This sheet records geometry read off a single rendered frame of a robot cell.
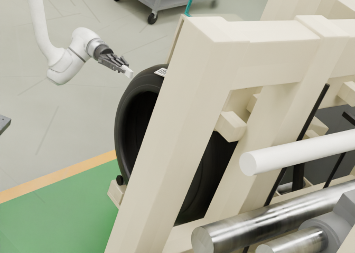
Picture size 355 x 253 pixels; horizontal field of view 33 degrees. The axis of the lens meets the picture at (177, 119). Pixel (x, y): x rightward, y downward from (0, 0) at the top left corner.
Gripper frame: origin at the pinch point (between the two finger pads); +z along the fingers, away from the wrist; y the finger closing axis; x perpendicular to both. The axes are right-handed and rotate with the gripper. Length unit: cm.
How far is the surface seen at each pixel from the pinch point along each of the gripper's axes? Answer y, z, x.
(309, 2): 34, 53, -48
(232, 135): -36, 95, -28
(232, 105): -32, 89, -33
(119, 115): -12.7, 17.1, 10.1
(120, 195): -10, 25, 44
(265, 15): 27, 41, -39
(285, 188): 27, 73, 17
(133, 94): -12.8, 23.3, -2.5
